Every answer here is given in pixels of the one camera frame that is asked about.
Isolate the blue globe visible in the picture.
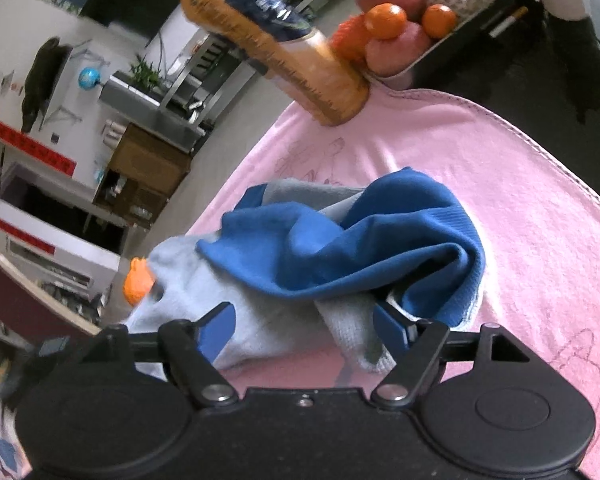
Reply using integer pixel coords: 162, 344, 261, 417
78, 67, 102, 90

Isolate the green potted plant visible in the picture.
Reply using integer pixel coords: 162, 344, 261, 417
130, 54, 162, 92

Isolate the small orange toy figure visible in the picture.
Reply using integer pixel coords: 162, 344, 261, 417
122, 258, 155, 307

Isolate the orange tangerine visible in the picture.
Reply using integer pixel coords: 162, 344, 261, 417
420, 4, 458, 40
364, 3, 408, 40

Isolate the orange juice bottle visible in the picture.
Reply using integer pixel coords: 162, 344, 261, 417
181, 0, 370, 126

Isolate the grey and blue sweater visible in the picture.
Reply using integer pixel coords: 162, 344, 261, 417
125, 168, 486, 373

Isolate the pink apple lower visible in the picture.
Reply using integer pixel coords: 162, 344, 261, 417
365, 22, 432, 77

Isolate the brown wooden cabinet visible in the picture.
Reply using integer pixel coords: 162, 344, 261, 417
93, 124, 192, 229

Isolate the metal fruit tray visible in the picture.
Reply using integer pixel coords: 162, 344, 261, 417
370, 0, 520, 91

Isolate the orange tangerine right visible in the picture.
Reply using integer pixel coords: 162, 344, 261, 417
420, 4, 458, 40

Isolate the pink towel cloth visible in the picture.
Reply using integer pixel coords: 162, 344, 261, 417
192, 89, 600, 479

